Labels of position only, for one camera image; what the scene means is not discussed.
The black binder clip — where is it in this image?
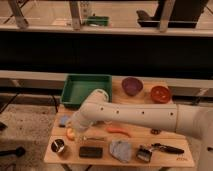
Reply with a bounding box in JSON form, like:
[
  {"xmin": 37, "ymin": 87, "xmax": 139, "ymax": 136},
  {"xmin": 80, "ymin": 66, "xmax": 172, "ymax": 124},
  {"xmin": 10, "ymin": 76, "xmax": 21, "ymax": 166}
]
[{"xmin": 136, "ymin": 146, "xmax": 152, "ymax": 163}]

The small dark round object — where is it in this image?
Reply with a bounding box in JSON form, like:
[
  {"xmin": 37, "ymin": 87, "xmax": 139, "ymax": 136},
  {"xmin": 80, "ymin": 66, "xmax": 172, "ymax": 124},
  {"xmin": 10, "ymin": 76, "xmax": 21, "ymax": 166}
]
[{"xmin": 150, "ymin": 129, "xmax": 162, "ymax": 135}]

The metal cup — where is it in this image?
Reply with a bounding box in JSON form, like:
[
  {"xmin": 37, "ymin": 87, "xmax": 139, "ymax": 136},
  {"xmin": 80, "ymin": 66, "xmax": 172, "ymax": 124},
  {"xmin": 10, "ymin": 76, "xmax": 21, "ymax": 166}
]
[{"xmin": 51, "ymin": 139, "xmax": 65, "ymax": 154}]

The black rectangular sponge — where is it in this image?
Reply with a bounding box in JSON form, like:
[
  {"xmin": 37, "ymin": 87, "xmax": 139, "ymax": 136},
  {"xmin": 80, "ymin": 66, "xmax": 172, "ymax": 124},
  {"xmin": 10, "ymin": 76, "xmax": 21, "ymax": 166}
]
[{"xmin": 79, "ymin": 146, "xmax": 103, "ymax": 158}]

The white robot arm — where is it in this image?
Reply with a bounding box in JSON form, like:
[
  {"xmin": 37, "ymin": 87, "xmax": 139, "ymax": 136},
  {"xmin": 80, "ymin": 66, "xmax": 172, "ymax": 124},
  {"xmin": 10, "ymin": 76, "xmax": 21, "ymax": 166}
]
[{"xmin": 71, "ymin": 89, "xmax": 213, "ymax": 171}]

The apple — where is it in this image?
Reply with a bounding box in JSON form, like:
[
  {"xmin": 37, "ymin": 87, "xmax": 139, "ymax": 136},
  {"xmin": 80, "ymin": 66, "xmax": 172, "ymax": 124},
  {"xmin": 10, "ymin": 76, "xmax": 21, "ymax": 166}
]
[{"xmin": 66, "ymin": 128, "xmax": 75, "ymax": 141}]

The blue sponge block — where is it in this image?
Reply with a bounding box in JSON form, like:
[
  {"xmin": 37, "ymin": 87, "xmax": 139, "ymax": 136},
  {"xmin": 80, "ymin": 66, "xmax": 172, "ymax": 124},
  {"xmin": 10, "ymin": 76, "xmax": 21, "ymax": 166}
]
[{"xmin": 59, "ymin": 115, "xmax": 69, "ymax": 127}]

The red bowl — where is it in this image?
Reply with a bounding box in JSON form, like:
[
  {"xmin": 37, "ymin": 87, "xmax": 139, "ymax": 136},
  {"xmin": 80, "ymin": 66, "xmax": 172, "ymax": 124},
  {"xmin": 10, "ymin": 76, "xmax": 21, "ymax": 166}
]
[{"xmin": 150, "ymin": 86, "xmax": 171, "ymax": 104}]

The orange carrot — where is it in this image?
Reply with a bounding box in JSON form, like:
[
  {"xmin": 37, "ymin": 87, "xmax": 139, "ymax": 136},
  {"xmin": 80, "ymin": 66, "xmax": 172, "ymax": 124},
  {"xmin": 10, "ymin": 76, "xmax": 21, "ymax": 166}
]
[{"xmin": 106, "ymin": 127, "xmax": 131, "ymax": 137}]

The blue grey cloth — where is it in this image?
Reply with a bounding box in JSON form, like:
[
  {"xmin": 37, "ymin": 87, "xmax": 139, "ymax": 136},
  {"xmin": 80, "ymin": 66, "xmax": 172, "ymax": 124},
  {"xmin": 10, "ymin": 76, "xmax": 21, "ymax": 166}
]
[{"xmin": 109, "ymin": 140, "xmax": 132, "ymax": 163}]

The purple bowl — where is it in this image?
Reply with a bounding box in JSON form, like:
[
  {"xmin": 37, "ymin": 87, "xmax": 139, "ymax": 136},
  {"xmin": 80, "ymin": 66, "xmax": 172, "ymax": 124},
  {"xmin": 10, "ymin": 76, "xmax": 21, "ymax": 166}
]
[{"xmin": 122, "ymin": 77, "xmax": 143, "ymax": 96}]

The green box in background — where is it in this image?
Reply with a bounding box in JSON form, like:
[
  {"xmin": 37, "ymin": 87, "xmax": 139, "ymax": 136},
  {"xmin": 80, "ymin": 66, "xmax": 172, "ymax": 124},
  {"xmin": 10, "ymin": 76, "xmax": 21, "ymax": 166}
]
[{"xmin": 86, "ymin": 16, "xmax": 109, "ymax": 26}]

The metal spoon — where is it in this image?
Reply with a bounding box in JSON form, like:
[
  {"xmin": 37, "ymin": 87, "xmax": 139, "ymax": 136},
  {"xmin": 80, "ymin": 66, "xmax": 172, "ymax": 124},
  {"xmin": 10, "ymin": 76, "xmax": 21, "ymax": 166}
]
[{"xmin": 80, "ymin": 136, "xmax": 106, "ymax": 141}]

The black handled tool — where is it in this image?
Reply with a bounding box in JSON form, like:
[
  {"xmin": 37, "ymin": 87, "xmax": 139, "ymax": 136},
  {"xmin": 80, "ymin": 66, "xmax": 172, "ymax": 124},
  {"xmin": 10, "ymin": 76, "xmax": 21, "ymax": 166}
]
[{"xmin": 151, "ymin": 143, "xmax": 185, "ymax": 154}]

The green plastic tray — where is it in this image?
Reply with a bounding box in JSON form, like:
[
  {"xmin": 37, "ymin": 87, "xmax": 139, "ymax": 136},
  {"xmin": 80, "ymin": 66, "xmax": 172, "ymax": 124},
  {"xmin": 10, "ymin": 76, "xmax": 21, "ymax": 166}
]
[{"xmin": 60, "ymin": 74, "xmax": 112, "ymax": 109}]

